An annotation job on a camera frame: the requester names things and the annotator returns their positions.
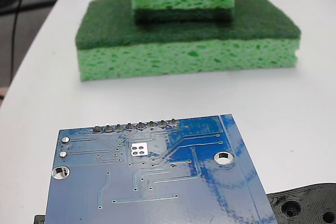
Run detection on blue printed circuit board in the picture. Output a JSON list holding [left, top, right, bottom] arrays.
[[44, 113, 279, 224]]

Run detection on large green sponge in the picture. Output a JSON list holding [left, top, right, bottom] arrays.
[[75, 0, 302, 82]]

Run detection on thin black cable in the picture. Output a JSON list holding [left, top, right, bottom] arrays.
[[10, 0, 36, 79]]

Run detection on black plastic holder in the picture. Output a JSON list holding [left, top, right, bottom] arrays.
[[33, 182, 336, 224]]

